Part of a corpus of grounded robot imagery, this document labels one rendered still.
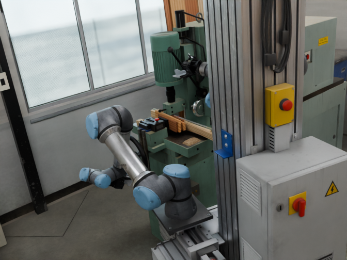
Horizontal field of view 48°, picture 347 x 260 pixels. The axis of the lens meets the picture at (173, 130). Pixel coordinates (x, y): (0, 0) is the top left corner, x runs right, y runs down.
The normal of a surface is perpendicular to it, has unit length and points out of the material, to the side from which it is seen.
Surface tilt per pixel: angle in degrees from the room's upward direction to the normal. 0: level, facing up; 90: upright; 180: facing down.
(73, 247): 0
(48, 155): 90
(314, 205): 90
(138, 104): 90
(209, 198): 90
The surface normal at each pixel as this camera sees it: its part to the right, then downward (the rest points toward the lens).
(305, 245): 0.39, 0.33
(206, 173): 0.62, 0.25
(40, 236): -0.10, -0.91
